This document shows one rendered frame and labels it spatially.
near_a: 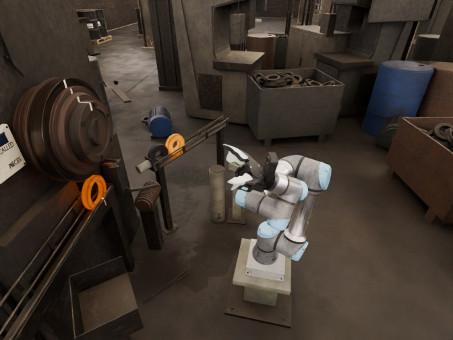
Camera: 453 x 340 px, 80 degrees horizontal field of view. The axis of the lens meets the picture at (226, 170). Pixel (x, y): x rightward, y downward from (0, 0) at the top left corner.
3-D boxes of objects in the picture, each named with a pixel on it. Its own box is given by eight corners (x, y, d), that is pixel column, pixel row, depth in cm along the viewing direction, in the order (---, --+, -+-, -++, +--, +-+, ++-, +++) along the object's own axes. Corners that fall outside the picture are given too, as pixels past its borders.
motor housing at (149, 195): (145, 252, 205) (131, 197, 176) (154, 231, 224) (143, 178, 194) (162, 253, 204) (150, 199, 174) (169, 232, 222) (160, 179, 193)
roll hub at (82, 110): (81, 173, 121) (59, 115, 106) (109, 144, 144) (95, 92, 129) (93, 174, 121) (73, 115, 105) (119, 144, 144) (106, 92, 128)
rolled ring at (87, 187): (101, 168, 148) (96, 168, 148) (83, 189, 133) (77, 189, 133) (109, 195, 158) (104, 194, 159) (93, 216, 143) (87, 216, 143)
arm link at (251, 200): (285, 146, 138) (234, 186, 101) (306, 153, 133) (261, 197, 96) (281, 166, 144) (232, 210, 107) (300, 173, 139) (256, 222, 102)
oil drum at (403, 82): (369, 139, 359) (391, 69, 309) (355, 121, 408) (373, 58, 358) (416, 141, 354) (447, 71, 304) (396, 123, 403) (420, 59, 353)
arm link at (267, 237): (262, 231, 160) (264, 214, 152) (283, 241, 154) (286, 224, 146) (252, 245, 151) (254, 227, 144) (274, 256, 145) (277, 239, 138)
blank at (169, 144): (162, 139, 188) (166, 140, 187) (179, 129, 197) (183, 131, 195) (167, 157, 198) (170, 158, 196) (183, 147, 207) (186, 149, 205)
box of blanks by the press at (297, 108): (255, 148, 339) (259, 86, 296) (241, 121, 407) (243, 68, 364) (332, 142, 353) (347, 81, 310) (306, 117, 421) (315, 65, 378)
